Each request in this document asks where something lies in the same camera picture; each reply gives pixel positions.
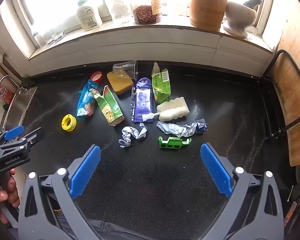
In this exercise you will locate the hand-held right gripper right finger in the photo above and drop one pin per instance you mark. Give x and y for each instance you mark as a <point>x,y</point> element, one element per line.
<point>215,167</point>

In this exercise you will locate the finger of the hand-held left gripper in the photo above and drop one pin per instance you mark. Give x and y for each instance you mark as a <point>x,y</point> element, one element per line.
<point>13,132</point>
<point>36,133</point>

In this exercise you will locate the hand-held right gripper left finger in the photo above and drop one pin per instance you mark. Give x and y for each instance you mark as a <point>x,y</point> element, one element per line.
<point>86,172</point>

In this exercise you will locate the white sponge brush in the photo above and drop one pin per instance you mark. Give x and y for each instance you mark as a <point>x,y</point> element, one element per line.
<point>175,107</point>

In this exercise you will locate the person's left hand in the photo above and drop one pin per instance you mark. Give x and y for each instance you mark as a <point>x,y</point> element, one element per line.
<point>12,190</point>

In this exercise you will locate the steel sink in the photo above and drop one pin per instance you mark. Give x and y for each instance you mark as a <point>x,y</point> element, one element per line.
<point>20,105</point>

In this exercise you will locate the red label bottle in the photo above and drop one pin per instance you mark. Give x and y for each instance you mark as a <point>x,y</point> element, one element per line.
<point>6,95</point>

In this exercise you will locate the green plastic clip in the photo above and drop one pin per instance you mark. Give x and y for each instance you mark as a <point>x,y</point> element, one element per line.
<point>173,145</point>

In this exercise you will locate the long crumpled foil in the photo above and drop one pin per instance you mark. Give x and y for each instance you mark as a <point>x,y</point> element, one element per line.
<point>175,128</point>

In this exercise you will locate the small crumpled foil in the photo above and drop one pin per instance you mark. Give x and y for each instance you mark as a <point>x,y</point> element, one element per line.
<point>128,136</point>

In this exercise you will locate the chrome faucet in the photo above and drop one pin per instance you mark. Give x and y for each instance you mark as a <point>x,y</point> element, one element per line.
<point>7,76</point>

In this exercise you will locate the blue snack wrapper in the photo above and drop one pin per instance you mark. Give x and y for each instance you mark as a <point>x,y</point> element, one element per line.
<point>85,102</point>

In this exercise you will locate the green cartoon snack wrapper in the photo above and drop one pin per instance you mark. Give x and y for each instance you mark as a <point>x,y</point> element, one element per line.
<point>110,110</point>

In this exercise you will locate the red jar lid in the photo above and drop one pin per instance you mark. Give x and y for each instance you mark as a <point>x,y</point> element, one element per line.
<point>93,76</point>

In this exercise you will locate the purple plastic package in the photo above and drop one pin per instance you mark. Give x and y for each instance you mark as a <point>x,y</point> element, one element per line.
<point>142,100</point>

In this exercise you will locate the yellow sponge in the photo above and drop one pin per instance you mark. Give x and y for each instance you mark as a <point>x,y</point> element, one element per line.
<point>120,86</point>

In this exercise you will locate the small clear glass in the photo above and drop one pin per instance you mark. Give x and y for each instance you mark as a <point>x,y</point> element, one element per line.
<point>39,40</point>
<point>57,36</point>

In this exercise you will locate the green paper carton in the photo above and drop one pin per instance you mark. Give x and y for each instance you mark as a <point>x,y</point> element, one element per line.
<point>161,87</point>

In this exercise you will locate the clear plastic cup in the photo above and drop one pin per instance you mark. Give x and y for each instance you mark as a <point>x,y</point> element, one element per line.
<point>125,68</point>

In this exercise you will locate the white dish soap bottle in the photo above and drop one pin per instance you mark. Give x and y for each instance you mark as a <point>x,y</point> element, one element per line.
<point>88,17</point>

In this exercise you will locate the clear glass jar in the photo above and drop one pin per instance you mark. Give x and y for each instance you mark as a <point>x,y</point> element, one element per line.
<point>117,7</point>

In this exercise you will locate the white stone mortar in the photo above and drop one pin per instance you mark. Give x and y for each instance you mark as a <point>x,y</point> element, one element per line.
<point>240,17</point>

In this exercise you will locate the bamboo utensil holder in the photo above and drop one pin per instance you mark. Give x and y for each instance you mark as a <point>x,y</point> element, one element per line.
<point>207,7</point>

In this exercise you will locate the jar of dried chili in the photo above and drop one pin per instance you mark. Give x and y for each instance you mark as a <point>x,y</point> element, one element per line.
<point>146,15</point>

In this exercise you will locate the grey stone pestle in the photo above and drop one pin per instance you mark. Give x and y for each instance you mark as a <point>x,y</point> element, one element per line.
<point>253,0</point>

